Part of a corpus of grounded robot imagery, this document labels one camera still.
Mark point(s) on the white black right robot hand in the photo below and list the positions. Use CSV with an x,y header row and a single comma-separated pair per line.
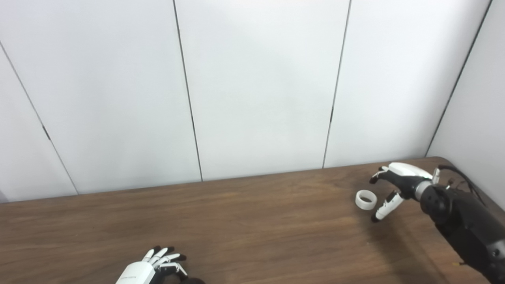
x,y
406,173

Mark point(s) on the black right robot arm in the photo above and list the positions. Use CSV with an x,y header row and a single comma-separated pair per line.
x,y
465,221

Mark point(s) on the round black part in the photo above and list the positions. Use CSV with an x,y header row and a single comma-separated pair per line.
x,y
193,281

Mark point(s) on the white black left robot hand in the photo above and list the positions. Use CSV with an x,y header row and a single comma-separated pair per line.
x,y
138,274

